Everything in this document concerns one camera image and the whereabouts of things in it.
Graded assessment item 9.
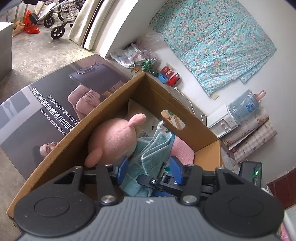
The rolled floral mat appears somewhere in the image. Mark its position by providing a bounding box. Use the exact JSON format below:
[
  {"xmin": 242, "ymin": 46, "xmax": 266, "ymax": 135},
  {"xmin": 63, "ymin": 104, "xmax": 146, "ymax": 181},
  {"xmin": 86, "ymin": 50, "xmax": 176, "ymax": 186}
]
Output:
[{"xmin": 221, "ymin": 106, "xmax": 269, "ymax": 149}]

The green can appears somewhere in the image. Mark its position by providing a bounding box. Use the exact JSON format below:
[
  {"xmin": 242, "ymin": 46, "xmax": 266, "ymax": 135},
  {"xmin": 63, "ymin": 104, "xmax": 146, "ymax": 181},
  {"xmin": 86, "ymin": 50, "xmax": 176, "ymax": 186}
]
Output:
[{"xmin": 142, "ymin": 59, "xmax": 152, "ymax": 71}]

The white water dispenser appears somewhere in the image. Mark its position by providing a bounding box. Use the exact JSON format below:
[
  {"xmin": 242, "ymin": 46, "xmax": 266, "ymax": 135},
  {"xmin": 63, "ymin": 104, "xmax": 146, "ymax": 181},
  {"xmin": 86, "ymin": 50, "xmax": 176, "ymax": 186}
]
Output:
[{"xmin": 206, "ymin": 104, "xmax": 238, "ymax": 138}]

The clear plastic bag pile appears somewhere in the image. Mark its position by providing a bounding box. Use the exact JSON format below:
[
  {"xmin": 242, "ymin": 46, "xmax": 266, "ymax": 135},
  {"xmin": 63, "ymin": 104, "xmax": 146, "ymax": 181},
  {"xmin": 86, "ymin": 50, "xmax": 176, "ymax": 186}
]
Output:
[{"xmin": 110, "ymin": 33, "xmax": 164, "ymax": 68}]

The white power cable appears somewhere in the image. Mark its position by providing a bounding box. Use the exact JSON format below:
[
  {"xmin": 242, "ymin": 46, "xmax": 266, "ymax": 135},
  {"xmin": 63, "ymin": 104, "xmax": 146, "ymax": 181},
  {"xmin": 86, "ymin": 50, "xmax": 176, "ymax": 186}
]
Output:
[{"xmin": 174, "ymin": 86, "xmax": 208, "ymax": 123}]

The beige curtain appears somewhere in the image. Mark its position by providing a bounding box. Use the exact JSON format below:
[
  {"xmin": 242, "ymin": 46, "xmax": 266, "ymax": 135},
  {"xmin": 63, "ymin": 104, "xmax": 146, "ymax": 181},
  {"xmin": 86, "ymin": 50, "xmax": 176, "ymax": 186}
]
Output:
[{"xmin": 68, "ymin": 1, "xmax": 124, "ymax": 52}]

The blue water jug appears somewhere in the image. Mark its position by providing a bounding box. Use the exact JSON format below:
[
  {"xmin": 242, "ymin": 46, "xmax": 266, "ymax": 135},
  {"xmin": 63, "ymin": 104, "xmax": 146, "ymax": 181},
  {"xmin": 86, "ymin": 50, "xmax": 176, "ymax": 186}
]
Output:
[{"xmin": 228, "ymin": 89, "xmax": 259, "ymax": 125}]

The red white carton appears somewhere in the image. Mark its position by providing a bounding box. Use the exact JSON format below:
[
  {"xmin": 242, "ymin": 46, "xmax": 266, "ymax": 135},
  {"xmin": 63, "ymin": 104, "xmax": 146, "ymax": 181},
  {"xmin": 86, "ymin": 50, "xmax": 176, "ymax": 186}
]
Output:
[{"xmin": 160, "ymin": 63, "xmax": 176, "ymax": 79}]

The red plastic bag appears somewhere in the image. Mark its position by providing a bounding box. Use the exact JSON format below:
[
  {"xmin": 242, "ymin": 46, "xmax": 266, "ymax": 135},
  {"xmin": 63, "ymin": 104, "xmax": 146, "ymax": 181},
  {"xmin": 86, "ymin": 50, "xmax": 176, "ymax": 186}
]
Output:
[{"xmin": 23, "ymin": 10, "xmax": 41, "ymax": 34}]

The pink bottle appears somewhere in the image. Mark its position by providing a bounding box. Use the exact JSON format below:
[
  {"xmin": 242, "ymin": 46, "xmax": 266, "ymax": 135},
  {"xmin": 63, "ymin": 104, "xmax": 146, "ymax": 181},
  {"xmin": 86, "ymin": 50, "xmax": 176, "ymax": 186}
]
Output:
[{"xmin": 254, "ymin": 90, "xmax": 266, "ymax": 102}]

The rolled checked mat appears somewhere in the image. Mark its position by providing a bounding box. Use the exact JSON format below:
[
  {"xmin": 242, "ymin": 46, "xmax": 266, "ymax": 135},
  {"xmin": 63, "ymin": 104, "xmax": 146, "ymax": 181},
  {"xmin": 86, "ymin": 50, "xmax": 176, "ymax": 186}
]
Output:
[{"xmin": 234, "ymin": 120, "xmax": 278, "ymax": 163}]

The blue small container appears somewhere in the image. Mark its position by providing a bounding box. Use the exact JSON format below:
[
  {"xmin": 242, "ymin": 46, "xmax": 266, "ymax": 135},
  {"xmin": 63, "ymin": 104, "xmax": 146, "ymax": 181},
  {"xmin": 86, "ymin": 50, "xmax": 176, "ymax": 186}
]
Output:
[{"xmin": 158, "ymin": 73, "xmax": 168, "ymax": 84}]

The pink folded cloth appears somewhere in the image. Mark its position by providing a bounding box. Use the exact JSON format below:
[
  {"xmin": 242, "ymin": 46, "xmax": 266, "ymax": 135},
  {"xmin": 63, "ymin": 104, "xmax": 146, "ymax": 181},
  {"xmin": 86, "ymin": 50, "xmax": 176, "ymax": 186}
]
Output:
[{"xmin": 170, "ymin": 136, "xmax": 195, "ymax": 165}]

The wheelchair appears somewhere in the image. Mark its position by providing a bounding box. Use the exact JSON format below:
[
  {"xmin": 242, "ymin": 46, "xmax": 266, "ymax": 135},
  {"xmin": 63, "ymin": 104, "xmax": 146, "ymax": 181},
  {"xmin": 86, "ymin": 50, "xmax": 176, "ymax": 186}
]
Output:
[{"xmin": 29, "ymin": 0, "xmax": 85, "ymax": 40}]

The brown cardboard box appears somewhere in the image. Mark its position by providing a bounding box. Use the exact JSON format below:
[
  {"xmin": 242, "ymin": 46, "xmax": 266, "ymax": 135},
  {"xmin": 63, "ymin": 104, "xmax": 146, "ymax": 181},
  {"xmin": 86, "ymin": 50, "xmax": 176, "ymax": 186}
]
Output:
[{"xmin": 7, "ymin": 73, "xmax": 221, "ymax": 217}]

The teal floral wall cloth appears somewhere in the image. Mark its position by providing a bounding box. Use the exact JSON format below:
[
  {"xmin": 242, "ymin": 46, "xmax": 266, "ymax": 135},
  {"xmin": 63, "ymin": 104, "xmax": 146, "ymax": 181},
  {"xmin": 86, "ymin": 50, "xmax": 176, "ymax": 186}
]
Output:
[{"xmin": 149, "ymin": 0, "xmax": 276, "ymax": 96}]

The dark printed appliance box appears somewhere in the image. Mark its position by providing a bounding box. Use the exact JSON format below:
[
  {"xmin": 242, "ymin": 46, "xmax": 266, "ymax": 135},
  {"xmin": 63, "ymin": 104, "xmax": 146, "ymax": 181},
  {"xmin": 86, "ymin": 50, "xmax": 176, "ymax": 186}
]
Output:
[{"xmin": 1, "ymin": 54, "xmax": 129, "ymax": 178}]

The pink plush toy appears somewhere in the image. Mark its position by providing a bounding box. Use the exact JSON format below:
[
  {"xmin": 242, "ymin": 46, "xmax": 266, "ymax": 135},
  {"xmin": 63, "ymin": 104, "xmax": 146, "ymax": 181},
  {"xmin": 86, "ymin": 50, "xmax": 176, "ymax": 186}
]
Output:
[{"xmin": 84, "ymin": 113, "xmax": 147, "ymax": 168}]

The teal checked towel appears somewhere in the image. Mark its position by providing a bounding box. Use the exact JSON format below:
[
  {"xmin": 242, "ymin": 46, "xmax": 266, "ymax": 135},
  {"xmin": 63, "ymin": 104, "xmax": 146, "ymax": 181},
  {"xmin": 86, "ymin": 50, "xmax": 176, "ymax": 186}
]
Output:
[{"xmin": 120, "ymin": 121, "xmax": 175, "ymax": 197}]

